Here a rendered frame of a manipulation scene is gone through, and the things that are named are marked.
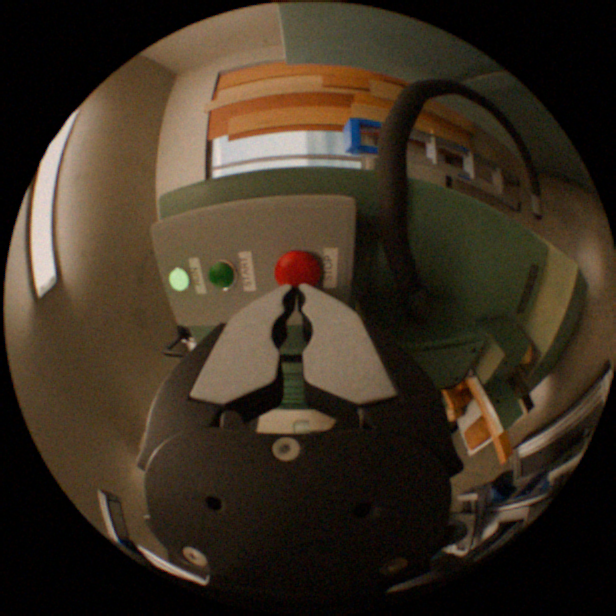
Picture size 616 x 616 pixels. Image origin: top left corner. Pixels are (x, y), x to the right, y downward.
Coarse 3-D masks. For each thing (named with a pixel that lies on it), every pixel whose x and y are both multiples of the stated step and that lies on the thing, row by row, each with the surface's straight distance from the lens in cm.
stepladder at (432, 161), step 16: (352, 128) 96; (368, 128) 104; (352, 144) 93; (368, 144) 101; (432, 144) 112; (448, 144) 119; (416, 160) 106; (432, 160) 110; (464, 160) 128; (480, 160) 132; (464, 176) 119; (496, 176) 141; (512, 176) 156; (496, 192) 137; (512, 208) 160
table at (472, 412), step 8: (496, 384) 58; (504, 384) 60; (504, 392) 58; (512, 392) 61; (472, 400) 65; (504, 400) 57; (512, 400) 59; (448, 408) 80; (464, 408) 68; (472, 408) 65; (512, 408) 58; (520, 408) 61; (464, 416) 69; (472, 416) 66; (512, 416) 56; (520, 416) 59; (464, 424) 69; (464, 440) 71; (488, 440) 63; (480, 448) 66
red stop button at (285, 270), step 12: (288, 252) 13; (300, 252) 13; (276, 264) 13; (288, 264) 13; (300, 264) 13; (312, 264) 13; (276, 276) 14; (288, 276) 13; (300, 276) 13; (312, 276) 13
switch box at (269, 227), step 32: (160, 224) 17; (192, 224) 15; (224, 224) 14; (256, 224) 14; (288, 224) 13; (320, 224) 13; (352, 224) 14; (160, 256) 18; (192, 256) 16; (224, 256) 15; (256, 256) 14; (320, 256) 14; (352, 256) 15; (192, 288) 17; (256, 288) 15; (320, 288) 15; (192, 320) 19; (224, 320) 18; (288, 320) 16
